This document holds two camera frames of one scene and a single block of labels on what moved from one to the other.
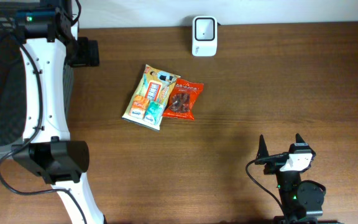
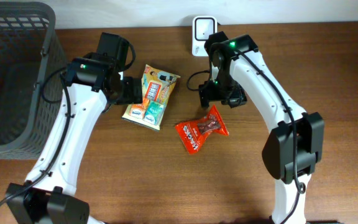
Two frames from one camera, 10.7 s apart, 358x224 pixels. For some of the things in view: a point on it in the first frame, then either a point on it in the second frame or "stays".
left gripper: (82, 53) to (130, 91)
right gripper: (273, 167) to (208, 91)
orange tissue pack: (139, 106) stays
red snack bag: (183, 97) to (191, 133)
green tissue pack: (153, 112) stays
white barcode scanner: (204, 36) stays
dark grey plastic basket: (2, 80) stays
